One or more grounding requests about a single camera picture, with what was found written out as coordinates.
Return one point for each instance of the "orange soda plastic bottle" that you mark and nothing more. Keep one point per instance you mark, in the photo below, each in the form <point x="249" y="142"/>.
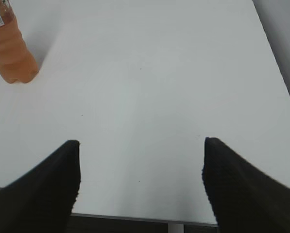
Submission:
<point x="17" y="64"/>

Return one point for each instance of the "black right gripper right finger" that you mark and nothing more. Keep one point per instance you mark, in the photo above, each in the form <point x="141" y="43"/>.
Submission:
<point x="243" y="198"/>

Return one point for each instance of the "white table leg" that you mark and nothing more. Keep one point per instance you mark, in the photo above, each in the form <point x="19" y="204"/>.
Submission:
<point x="175" y="228"/>

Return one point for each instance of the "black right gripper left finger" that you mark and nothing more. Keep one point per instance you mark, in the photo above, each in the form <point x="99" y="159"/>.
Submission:
<point x="41" y="201"/>

